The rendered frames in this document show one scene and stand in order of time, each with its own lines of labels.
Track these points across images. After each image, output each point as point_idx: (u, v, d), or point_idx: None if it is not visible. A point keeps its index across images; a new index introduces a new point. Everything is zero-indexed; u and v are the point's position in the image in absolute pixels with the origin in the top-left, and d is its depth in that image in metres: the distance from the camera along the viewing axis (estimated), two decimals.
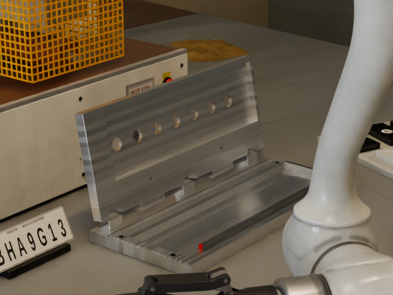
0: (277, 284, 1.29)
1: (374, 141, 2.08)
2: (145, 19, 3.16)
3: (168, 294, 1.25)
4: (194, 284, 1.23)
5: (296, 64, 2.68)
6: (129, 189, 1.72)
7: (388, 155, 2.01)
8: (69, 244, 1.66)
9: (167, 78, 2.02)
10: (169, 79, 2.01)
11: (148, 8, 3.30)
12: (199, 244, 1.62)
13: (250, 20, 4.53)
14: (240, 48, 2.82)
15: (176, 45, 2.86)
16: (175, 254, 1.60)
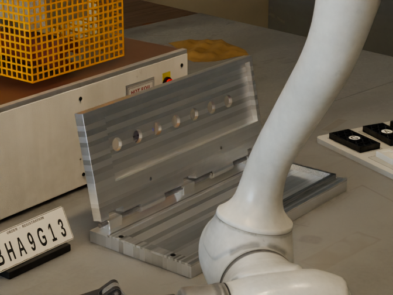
0: (179, 292, 1.26)
1: (374, 141, 2.08)
2: (145, 19, 3.16)
3: None
4: None
5: (296, 64, 2.68)
6: (129, 189, 1.72)
7: (388, 155, 2.01)
8: (69, 244, 1.66)
9: (167, 78, 2.02)
10: (169, 79, 2.01)
11: (148, 8, 3.30)
12: None
13: (250, 20, 4.53)
14: (240, 48, 2.82)
15: (176, 45, 2.86)
16: (175, 254, 1.60)
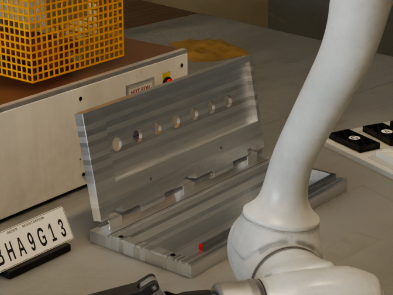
0: (214, 288, 1.27)
1: (374, 141, 2.08)
2: (145, 19, 3.16)
3: None
4: None
5: (296, 64, 2.68)
6: (129, 189, 1.72)
7: (388, 155, 2.01)
8: (69, 244, 1.66)
9: (167, 78, 2.02)
10: (169, 79, 2.01)
11: (148, 8, 3.30)
12: (199, 244, 1.62)
13: (250, 20, 4.53)
14: (240, 48, 2.82)
15: (176, 45, 2.86)
16: (175, 254, 1.60)
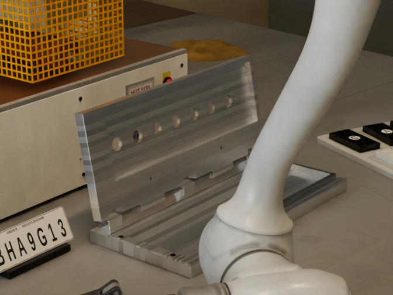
0: (180, 292, 1.26)
1: (374, 141, 2.08)
2: (145, 19, 3.16)
3: None
4: None
5: (296, 64, 2.68)
6: (129, 189, 1.72)
7: (388, 155, 2.01)
8: (69, 244, 1.66)
9: (167, 78, 2.02)
10: (169, 79, 2.01)
11: (148, 8, 3.30)
12: None
13: (250, 20, 4.53)
14: (240, 48, 2.82)
15: (176, 45, 2.86)
16: (175, 254, 1.60)
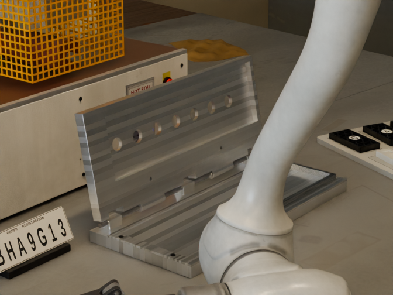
0: (180, 292, 1.26)
1: (374, 141, 2.08)
2: (145, 19, 3.16)
3: None
4: None
5: (296, 64, 2.68)
6: (129, 189, 1.72)
7: (388, 155, 2.01)
8: (69, 244, 1.66)
9: (167, 78, 2.02)
10: (169, 79, 2.01)
11: (148, 8, 3.30)
12: (199, 244, 1.62)
13: (250, 20, 4.53)
14: (240, 48, 2.82)
15: (176, 45, 2.86)
16: (175, 254, 1.60)
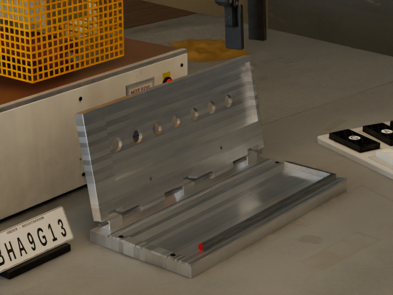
0: None
1: (374, 141, 2.08)
2: (145, 19, 3.16)
3: None
4: None
5: (296, 64, 2.68)
6: (129, 189, 1.72)
7: (388, 155, 2.01)
8: (69, 244, 1.66)
9: (167, 78, 2.02)
10: (169, 79, 2.01)
11: (148, 8, 3.30)
12: (199, 244, 1.62)
13: None
14: None
15: (176, 45, 2.86)
16: (175, 254, 1.60)
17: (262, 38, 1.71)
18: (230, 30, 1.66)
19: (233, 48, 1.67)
